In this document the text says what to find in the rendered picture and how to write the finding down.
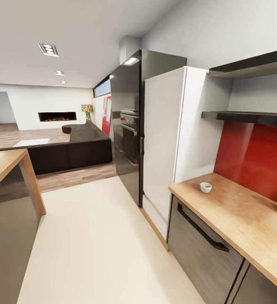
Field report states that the coffee cup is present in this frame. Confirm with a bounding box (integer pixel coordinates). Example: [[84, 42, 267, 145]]
[[200, 182, 212, 193]]

